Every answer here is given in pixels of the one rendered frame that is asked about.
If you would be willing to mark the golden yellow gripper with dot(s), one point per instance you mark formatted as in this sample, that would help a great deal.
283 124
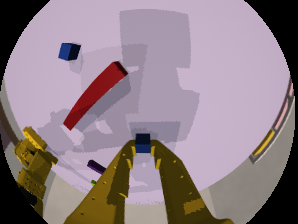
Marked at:
105 202

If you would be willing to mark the purple rod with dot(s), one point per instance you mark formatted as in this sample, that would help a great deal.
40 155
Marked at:
96 167

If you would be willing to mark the small blue cube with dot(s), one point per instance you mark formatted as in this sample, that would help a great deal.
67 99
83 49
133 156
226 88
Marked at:
142 143
69 51

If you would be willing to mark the red rod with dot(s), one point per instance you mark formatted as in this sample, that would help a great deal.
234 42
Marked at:
103 83

